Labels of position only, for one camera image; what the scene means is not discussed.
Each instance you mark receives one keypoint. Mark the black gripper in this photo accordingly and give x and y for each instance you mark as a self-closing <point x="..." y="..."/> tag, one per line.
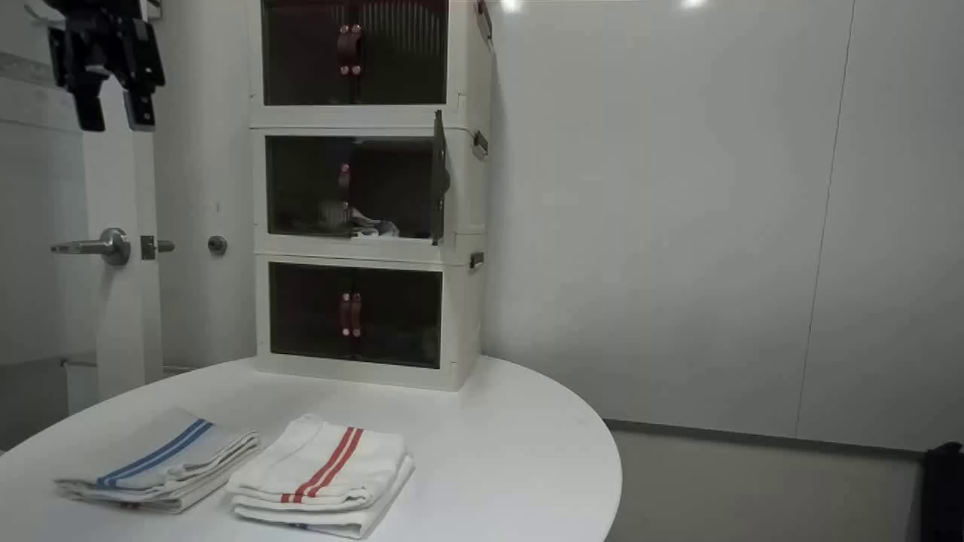
<point x="101" y="41"/>

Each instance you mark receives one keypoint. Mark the silver door latch plate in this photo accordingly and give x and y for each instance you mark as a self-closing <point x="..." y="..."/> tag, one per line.
<point x="150" y="248"/>

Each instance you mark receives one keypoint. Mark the round silver wall door stop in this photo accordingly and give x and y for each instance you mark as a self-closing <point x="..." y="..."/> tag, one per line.
<point x="217" y="246"/>

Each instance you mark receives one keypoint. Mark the black case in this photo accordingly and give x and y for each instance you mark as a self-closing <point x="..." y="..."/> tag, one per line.
<point x="944" y="492"/>

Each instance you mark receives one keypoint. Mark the white room door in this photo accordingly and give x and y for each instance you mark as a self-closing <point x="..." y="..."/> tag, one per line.
<point x="108" y="334"/>

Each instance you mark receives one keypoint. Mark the dark translucent open cabinet door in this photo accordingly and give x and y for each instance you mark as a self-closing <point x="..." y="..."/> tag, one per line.
<point x="442" y="182"/>

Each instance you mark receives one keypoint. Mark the white towel with blue stripes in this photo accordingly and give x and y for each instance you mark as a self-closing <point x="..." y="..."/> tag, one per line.
<point x="150" y="456"/>

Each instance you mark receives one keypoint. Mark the thick white red-striped towel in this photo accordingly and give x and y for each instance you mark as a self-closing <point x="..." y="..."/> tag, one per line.
<point x="319" y="468"/>

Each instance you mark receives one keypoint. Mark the white three-tier storage cabinet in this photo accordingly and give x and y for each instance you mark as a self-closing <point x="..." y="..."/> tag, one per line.
<point x="455" y="320"/>

